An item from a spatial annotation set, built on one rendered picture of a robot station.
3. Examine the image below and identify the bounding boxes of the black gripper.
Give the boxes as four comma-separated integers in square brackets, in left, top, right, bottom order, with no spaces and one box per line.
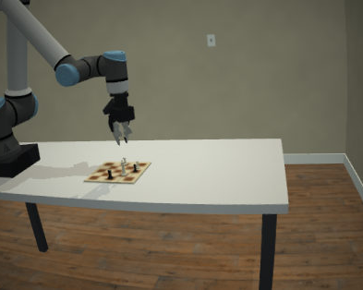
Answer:
[108,91,135,146]

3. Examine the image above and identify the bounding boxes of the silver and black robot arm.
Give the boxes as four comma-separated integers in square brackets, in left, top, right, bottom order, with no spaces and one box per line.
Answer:
[0,0,129,161]

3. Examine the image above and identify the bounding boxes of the brown and cream chessboard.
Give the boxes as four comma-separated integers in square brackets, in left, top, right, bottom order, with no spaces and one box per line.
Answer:
[84,162,151,184]

